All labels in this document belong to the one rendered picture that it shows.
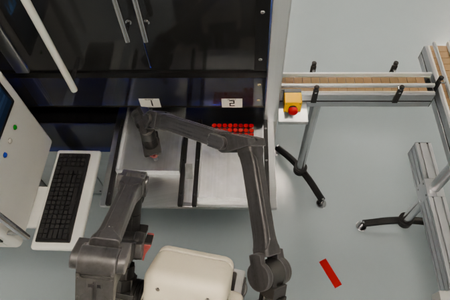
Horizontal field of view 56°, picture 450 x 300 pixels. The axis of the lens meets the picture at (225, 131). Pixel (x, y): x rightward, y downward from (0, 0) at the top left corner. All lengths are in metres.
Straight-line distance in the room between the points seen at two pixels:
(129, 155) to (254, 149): 0.77
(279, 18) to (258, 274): 0.78
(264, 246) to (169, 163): 0.73
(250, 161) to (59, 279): 1.74
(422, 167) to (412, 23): 1.72
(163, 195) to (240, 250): 0.93
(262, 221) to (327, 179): 1.60
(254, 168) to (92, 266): 0.52
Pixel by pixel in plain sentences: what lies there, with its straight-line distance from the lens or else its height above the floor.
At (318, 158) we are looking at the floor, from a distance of 2.82.
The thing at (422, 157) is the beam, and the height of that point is 0.54.
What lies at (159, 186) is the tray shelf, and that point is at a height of 0.88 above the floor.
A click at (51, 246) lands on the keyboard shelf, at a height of 0.80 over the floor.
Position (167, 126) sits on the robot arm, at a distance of 1.47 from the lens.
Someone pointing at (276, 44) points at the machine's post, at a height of 1.36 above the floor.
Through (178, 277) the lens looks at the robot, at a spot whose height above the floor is 1.39.
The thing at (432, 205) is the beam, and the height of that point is 0.55.
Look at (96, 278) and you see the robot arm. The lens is 0.92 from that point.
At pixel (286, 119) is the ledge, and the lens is 1.89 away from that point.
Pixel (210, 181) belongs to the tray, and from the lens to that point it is 1.73.
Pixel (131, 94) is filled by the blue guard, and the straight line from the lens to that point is 1.77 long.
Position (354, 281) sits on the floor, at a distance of 2.57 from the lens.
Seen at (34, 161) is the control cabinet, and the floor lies 0.90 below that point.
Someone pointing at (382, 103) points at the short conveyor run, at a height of 0.87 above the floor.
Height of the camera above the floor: 2.44
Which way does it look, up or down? 58 degrees down
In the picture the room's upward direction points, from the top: 4 degrees counter-clockwise
